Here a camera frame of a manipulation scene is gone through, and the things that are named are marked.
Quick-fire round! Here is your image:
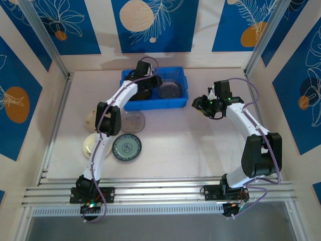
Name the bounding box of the pinkish clear glass plate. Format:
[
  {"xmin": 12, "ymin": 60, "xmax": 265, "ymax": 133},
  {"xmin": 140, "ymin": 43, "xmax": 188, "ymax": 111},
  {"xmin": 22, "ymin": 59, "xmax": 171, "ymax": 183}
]
[{"xmin": 157, "ymin": 79, "xmax": 183, "ymax": 99}]

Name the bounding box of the blue and white porcelain plate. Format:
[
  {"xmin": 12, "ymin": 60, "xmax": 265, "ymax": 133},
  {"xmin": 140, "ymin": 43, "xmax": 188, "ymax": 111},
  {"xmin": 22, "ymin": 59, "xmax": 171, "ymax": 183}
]
[{"xmin": 111, "ymin": 133, "xmax": 143, "ymax": 162}]

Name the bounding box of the cream plate with black characters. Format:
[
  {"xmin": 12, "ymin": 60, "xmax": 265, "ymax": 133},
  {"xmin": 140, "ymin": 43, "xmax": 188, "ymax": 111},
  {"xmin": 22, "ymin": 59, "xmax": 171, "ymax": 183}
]
[
  {"xmin": 82, "ymin": 132, "xmax": 113, "ymax": 159},
  {"xmin": 83, "ymin": 109, "xmax": 101, "ymax": 133}
]

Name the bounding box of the blue plastic bin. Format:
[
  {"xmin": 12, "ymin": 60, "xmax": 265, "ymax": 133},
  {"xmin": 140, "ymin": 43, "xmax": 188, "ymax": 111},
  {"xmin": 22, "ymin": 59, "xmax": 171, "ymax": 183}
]
[{"xmin": 119, "ymin": 66, "xmax": 189, "ymax": 111}]

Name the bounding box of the small round clear glass plate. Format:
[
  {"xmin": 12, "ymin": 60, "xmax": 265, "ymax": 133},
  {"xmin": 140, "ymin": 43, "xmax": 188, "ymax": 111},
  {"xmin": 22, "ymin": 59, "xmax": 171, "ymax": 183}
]
[{"xmin": 121, "ymin": 111, "xmax": 146, "ymax": 134}]

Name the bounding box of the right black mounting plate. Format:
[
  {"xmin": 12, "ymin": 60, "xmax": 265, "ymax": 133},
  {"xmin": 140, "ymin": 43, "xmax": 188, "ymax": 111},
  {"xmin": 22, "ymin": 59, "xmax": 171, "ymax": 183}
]
[{"xmin": 203, "ymin": 185, "xmax": 249, "ymax": 201}]

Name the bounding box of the black mounting plate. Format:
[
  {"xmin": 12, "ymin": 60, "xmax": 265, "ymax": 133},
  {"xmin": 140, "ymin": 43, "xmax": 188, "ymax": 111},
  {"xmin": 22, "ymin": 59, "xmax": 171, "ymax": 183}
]
[
  {"xmin": 203, "ymin": 185, "xmax": 249, "ymax": 201},
  {"xmin": 70, "ymin": 187, "xmax": 116, "ymax": 204}
]

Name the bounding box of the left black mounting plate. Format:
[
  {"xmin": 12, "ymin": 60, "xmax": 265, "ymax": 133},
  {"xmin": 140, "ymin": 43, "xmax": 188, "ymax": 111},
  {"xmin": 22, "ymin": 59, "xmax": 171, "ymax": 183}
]
[{"xmin": 70, "ymin": 187, "xmax": 116, "ymax": 204}]

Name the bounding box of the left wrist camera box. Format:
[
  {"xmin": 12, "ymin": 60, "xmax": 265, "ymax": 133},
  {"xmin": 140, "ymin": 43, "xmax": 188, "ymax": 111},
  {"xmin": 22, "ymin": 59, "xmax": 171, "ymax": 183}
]
[{"xmin": 136, "ymin": 60, "xmax": 154, "ymax": 77}]

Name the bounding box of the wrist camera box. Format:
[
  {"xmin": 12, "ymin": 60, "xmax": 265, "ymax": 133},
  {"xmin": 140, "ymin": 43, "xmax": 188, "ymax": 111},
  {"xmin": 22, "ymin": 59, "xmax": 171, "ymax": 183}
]
[
  {"xmin": 136, "ymin": 60, "xmax": 154, "ymax": 77},
  {"xmin": 208, "ymin": 79, "xmax": 233, "ymax": 100}
]

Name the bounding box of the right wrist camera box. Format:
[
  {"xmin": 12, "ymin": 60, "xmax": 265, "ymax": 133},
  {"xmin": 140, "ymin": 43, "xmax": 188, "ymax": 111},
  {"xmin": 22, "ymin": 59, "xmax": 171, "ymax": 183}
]
[{"xmin": 208, "ymin": 79, "xmax": 233, "ymax": 100}]

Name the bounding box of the aluminium side rail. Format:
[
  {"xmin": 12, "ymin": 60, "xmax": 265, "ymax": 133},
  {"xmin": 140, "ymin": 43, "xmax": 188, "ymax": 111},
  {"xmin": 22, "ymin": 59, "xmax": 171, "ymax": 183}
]
[
  {"xmin": 244, "ymin": 72, "xmax": 283, "ymax": 183},
  {"xmin": 36, "ymin": 72, "xmax": 74, "ymax": 186}
]

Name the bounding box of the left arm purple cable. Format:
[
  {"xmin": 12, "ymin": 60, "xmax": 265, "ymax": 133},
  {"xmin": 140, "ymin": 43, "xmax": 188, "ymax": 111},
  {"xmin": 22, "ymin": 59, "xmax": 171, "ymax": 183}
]
[{"xmin": 81, "ymin": 56, "xmax": 161, "ymax": 224}]

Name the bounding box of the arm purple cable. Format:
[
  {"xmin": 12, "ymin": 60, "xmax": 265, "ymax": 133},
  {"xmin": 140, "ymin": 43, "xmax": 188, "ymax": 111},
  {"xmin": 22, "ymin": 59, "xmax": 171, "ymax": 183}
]
[
  {"xmin": 81, "ymin": 56, "xmax": 161, "ymax": 224},
  {"xmin": 227, "ymin": 77, "xmax": 283, "ymax": 219}
]

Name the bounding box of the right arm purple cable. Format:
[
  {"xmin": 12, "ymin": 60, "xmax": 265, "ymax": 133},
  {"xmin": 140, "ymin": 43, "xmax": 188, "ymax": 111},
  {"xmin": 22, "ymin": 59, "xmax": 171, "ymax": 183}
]
[{"xmin": 227, "ymin": 77, "xmax": 283, "ymax": 219}]

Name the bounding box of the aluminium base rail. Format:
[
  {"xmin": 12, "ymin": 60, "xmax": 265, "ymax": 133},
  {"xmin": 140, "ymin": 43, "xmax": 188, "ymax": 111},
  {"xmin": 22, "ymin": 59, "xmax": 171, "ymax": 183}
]
[{"xmin": 22, "ymin": 177, "xmax": 298, "ymax": 208}]

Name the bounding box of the aluminium frame post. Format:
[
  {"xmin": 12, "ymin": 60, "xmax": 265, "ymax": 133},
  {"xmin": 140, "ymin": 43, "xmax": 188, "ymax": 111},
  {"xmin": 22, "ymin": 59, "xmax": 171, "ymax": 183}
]
[
  {"xmin": 243, "ymin": 0, "xmax": 293, "ymax": 77},
  {"xmin": 19, "ymin": 0, "xmax": 72, "ymax": 78}
]

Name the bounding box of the slotted grey cable duct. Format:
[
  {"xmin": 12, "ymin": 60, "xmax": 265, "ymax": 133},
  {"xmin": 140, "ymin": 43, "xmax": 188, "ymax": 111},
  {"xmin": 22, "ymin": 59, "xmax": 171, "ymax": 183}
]
[{"xmin": 32, "ymin": 205, "xmax": 224, "ymax": 217}]

